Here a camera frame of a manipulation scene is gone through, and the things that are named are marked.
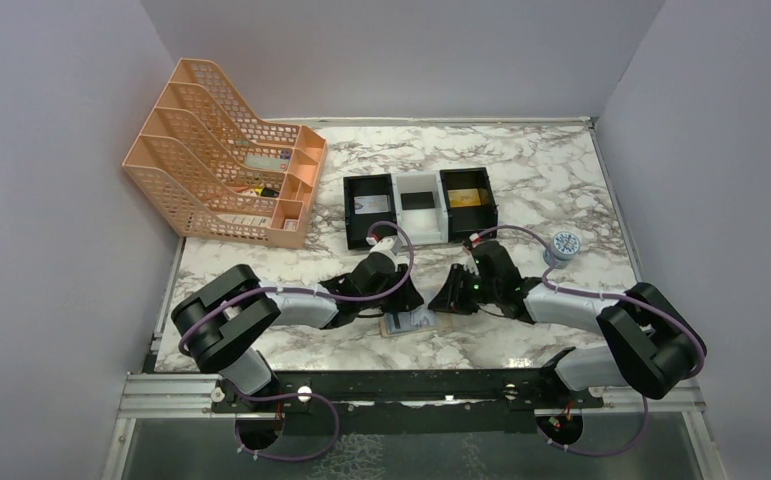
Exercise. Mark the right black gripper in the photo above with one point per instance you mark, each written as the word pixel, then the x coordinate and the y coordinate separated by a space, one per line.
pixel 451 298

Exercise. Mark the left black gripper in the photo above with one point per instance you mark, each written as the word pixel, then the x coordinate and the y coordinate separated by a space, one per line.
pixel 406 297

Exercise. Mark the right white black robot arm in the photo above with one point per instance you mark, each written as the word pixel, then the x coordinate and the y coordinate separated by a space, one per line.
pixel 648 346

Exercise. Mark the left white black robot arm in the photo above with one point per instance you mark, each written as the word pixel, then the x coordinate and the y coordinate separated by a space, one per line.
pixel 219 324

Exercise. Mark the black card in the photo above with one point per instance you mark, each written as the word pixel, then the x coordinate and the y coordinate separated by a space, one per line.
pixel 418 200

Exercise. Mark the silver VIP card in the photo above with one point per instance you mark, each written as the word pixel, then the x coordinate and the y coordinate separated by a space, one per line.
pixel 371 204

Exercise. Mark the gold card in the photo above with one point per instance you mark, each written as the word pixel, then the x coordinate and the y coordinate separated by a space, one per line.
pixel 462 198

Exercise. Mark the black right tray bin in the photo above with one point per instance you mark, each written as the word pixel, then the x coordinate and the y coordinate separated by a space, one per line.
pixel 463 222

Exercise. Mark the black tray bin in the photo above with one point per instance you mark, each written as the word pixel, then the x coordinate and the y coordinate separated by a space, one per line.
pixel 356 226
pixel 463 222

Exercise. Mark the white middle tray bin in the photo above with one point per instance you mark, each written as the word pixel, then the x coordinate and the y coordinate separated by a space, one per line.
pixel 424 227

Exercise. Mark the black left tray bin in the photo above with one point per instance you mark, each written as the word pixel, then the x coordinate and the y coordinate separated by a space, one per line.
pixel 356 226

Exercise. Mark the blue white round tin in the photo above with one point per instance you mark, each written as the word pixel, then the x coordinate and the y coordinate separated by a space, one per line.
pixel 562 248

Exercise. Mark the items in organizer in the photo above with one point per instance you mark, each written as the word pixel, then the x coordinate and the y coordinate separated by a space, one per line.
pixel 252 176

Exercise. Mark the peach plastic file organizer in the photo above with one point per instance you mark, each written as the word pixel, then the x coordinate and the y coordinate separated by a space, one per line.
pixel 170 158

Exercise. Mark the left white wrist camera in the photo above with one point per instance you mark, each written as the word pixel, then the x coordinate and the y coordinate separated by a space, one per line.
pixel 387 246

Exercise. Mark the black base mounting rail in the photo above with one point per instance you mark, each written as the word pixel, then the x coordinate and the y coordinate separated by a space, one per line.
pixel 407 401

